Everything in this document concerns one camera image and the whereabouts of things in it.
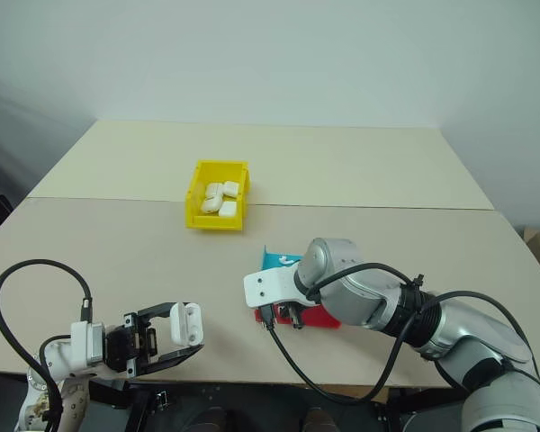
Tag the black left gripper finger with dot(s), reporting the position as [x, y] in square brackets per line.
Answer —
[159, 309]
[175, 355]

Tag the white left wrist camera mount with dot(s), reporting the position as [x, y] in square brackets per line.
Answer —
[86, 344]

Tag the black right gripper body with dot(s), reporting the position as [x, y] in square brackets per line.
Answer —
[285, 309]

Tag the yellow plastic bin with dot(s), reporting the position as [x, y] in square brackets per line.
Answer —
[193, 211]

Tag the blue plastic tray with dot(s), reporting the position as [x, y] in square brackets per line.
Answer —
[272, 260]

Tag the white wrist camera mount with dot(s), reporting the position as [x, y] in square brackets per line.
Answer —
[270, 285]
[86, 344]

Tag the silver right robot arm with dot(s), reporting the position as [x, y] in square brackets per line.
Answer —
[454, 333]

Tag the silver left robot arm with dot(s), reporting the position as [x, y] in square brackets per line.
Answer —
[49, 360]

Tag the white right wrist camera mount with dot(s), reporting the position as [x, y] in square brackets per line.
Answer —
[270, 285]

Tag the red plastic tray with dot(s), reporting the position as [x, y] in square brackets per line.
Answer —
[319, 318]

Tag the white earbud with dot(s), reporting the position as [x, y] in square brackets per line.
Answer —
[285, 260]

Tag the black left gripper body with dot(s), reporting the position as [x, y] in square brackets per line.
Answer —
[119, 348]

